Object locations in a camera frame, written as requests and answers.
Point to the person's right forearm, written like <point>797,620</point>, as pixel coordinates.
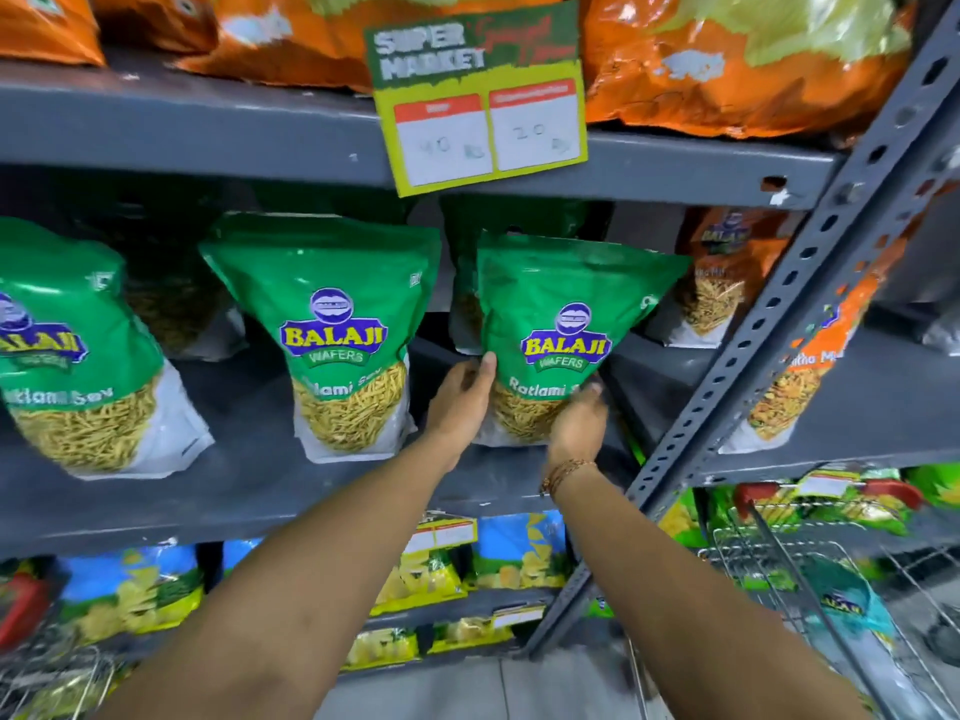
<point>675,599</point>

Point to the green yellow price sign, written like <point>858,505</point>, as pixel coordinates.
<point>480,119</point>

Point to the person's right hand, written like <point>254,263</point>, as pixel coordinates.
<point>576,438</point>

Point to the teal snack packet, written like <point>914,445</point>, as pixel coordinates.
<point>851,599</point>

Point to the small yellow price tag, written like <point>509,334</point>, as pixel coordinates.
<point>442,533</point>
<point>517,616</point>

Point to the large orange snack bag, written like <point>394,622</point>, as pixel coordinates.
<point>300,37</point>
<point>750,74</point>
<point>45,22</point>

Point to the orange snack pouch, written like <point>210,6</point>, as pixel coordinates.
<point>720,269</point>
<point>810,367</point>

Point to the person's left thumb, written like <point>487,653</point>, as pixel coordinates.
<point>486,376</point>

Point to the yellow green chips packet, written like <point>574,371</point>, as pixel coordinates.
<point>381,648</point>
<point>469,633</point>

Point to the person's right fingers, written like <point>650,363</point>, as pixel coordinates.
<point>592,403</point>

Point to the person's left hand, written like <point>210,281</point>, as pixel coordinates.
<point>454,412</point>

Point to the green snack pouch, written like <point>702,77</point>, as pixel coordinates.
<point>517,217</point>
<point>574,307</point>
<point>67,352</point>
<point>330,292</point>
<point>176,307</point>

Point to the grey metal shelf rack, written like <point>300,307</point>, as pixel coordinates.
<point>150,119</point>

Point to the person's left forearm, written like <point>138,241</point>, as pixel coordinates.
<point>300,577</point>

